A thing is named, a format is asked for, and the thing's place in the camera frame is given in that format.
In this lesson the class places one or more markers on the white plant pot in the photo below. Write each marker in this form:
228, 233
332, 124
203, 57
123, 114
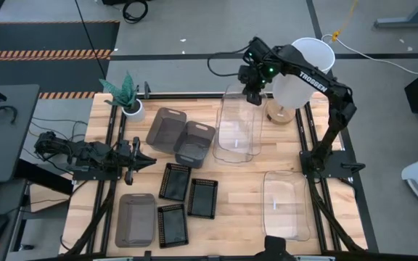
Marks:
136, 113

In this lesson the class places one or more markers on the clear plastic bin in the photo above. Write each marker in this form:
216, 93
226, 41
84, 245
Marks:
241, 123
230, 145
285, 206

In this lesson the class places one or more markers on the green potted plant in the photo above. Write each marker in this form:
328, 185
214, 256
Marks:
123, 92

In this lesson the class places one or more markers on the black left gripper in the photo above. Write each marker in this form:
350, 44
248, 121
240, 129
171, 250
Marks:
133, 159

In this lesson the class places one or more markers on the black table clamp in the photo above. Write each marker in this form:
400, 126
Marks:
146, 88

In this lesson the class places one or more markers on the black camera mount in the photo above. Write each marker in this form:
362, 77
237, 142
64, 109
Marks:
274, 250

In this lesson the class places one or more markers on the black hazard striped floor mat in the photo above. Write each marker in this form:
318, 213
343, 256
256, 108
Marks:
42, 36

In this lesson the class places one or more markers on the grey side desk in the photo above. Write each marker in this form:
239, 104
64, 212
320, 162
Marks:
6, 152

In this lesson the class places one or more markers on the grey metal table leg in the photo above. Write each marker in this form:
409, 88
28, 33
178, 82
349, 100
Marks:
405, 22

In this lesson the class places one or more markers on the round wooden lamp base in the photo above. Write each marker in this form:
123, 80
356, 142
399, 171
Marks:
279, 116

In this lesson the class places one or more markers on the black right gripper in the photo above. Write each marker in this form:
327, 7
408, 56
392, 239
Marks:
252, 76

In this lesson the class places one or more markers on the grey translucent plastic bin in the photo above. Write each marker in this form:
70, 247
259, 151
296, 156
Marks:
136, 221
194, 145
165, 128

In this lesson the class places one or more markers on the black mesh plastic basket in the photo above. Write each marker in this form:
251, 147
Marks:
173, 226
175, 183
202, 198

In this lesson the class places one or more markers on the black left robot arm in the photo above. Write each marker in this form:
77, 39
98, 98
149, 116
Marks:
85, 154

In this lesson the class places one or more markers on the black aluminium table frame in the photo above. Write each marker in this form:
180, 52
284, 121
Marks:
194, 95

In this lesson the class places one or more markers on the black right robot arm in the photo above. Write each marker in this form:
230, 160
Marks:
312, 81

